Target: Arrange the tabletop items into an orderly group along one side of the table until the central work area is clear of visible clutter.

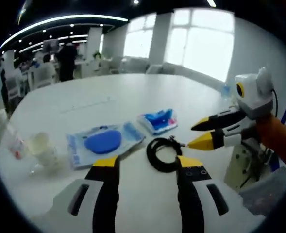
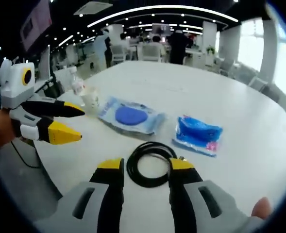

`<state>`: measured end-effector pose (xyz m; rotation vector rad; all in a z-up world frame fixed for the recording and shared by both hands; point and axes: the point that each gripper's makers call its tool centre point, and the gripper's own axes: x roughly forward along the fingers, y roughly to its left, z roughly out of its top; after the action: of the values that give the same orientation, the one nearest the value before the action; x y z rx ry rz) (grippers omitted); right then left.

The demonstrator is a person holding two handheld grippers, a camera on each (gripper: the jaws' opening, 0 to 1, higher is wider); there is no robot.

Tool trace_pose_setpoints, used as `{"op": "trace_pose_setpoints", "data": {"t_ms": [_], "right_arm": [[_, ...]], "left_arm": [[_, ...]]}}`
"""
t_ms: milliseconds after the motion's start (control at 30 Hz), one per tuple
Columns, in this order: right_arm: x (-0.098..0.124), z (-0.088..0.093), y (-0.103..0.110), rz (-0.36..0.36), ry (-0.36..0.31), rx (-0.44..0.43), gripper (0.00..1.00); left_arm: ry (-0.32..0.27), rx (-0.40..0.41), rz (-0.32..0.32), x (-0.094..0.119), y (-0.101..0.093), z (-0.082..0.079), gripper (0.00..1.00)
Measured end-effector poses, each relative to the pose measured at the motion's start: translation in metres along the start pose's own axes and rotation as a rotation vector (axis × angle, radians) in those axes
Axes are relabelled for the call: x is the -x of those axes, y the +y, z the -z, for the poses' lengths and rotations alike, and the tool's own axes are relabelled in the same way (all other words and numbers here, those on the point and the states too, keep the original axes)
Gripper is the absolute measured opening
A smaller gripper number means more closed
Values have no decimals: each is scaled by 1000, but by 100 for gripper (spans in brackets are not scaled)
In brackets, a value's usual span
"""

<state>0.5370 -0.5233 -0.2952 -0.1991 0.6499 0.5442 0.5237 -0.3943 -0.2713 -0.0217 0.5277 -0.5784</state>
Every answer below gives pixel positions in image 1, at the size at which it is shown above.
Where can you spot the potted plant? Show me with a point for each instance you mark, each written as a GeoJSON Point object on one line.
{"type": "Point", "coordinates": [97, 57]}

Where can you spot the white paper cup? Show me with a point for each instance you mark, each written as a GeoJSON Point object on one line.
{"type": "Point", "coordinates": [44, 153]}

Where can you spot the white table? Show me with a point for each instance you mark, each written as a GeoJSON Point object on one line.
{"type": "Point", "coordinates": [133, 97]}

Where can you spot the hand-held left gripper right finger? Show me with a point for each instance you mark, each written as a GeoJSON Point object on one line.
{"type": "Point", "coordinates": [189, 194]}

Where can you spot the blue tissue pack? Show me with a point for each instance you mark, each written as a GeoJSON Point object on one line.
{"type": "Point", "coordinates": [157, 121]}

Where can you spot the clear plastic water bottle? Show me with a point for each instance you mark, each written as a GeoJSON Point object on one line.
{"type": "Point", "coordinates": [17, 145]}

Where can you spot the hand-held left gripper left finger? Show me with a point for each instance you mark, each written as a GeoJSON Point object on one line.
{"type": "Point", "coordinates": [106, 194]}

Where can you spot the clear package with blue pad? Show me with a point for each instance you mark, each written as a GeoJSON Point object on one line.
{"type": "Point", "coordinates": [104, 143]}

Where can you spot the white mesh chair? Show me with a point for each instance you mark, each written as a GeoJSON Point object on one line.
{"type": "Point", "coordinates": [266, 194]}

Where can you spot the background monitor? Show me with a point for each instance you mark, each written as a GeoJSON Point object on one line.
{"type": "Point", "coordinates": [51, 45]}

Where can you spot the small blue white object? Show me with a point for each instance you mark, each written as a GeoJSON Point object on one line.
{"type": "Point", "coordinates": [226, 91]}

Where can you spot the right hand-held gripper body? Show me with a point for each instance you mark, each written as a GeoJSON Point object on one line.
{"type": "Point", "coordinates": [254, 94]}

